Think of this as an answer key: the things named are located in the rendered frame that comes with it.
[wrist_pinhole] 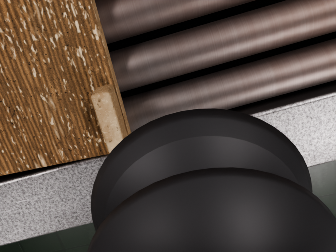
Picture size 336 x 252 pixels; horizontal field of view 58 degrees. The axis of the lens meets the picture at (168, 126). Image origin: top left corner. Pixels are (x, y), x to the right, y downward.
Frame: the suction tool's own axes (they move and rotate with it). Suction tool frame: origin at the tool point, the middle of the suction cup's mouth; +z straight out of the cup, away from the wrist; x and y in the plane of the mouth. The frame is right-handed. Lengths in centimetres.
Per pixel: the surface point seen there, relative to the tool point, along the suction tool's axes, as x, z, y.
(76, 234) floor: 102, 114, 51
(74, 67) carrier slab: 1.4, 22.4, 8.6
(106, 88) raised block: 3.1, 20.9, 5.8
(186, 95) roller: 5.5, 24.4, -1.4
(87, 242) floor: 108, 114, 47
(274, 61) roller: 3.0, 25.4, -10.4
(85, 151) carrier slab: 9.8, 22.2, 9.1
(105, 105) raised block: 4.3, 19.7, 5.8
